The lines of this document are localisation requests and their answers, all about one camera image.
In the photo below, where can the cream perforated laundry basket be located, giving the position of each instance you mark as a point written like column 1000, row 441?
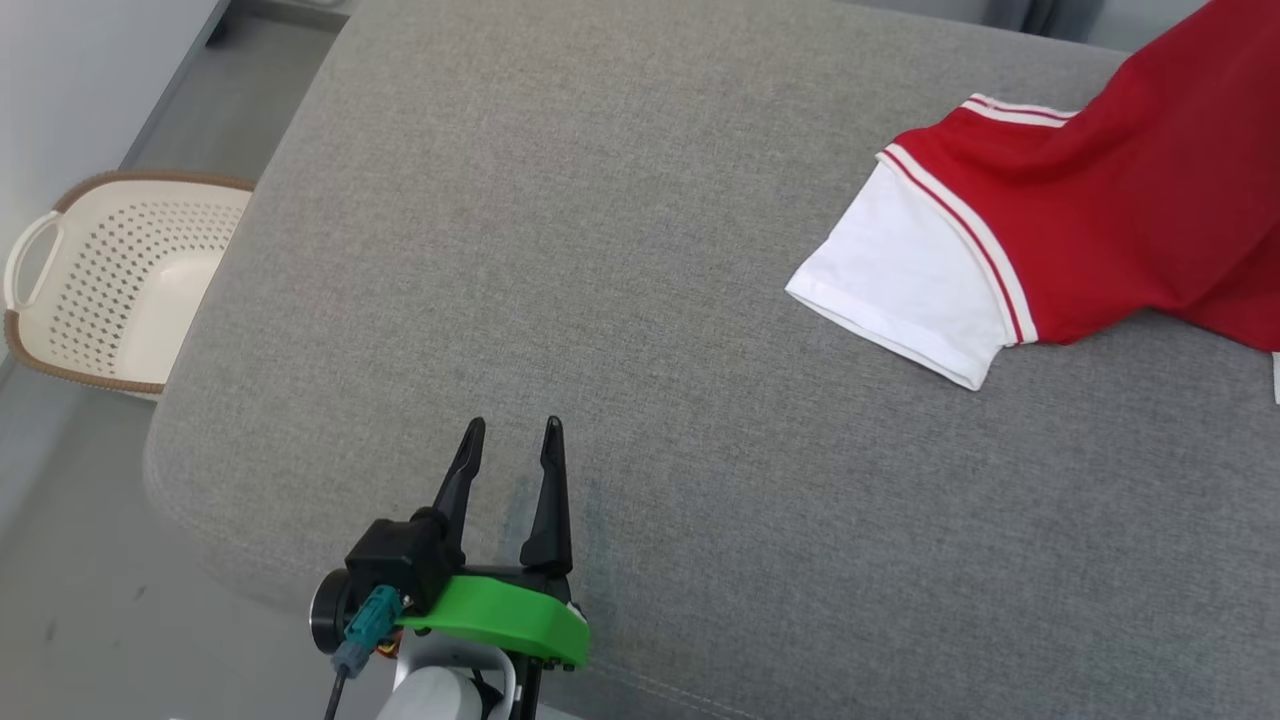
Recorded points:
column 120, row 280

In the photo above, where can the red white sports jersey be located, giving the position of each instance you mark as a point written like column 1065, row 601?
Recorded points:
column 1120, row 200

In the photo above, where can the grey fabric sofa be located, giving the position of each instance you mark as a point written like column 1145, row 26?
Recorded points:
column 700, row 450

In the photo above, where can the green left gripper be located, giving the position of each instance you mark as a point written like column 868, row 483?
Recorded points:
column 500, row 615

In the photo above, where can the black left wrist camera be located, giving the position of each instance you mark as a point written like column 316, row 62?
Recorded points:
column 400, row 560

